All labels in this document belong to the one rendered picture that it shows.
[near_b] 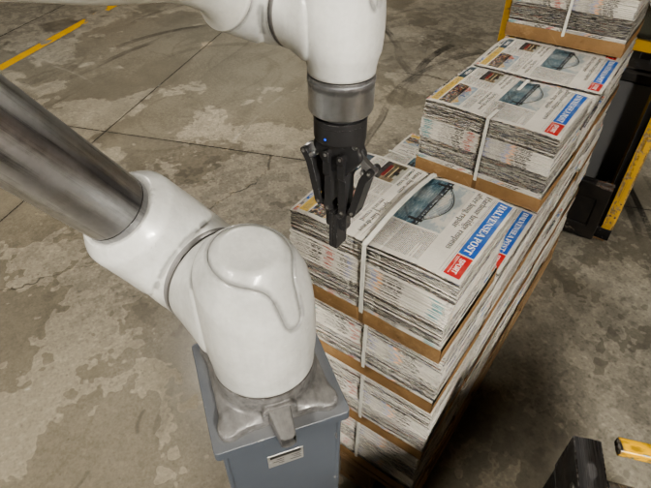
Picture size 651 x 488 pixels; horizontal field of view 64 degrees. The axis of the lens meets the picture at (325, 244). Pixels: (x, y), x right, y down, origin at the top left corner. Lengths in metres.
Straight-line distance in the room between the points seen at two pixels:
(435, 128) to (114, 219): 1.03
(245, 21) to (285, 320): 0.38
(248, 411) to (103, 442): 1.31
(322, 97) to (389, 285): 0.45
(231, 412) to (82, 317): 1.72
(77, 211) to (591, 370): 2.00
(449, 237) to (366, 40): 0.48
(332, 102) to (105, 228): 0.33
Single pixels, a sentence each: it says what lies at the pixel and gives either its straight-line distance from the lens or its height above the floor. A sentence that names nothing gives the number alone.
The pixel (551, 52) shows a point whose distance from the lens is 1.90.
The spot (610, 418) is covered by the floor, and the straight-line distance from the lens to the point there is 2.22.
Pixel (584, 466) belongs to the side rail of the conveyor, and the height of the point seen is 0.80.
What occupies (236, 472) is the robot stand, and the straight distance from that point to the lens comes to 0.89.
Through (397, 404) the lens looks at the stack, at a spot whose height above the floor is 0.57.
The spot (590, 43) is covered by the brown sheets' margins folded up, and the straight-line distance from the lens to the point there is 1.95.
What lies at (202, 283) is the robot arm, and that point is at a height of 1.25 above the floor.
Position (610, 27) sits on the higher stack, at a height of 1.15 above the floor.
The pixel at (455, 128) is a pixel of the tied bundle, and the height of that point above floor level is 1.00.
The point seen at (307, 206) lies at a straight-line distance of 1.06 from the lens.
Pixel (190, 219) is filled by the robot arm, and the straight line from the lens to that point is 0.75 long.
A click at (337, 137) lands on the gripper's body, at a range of 0.71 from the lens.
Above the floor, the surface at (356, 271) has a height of 0.97.
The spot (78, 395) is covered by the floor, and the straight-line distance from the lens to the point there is 2.22.
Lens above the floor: 1.70
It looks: 41 degrees down
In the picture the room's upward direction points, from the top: straight up
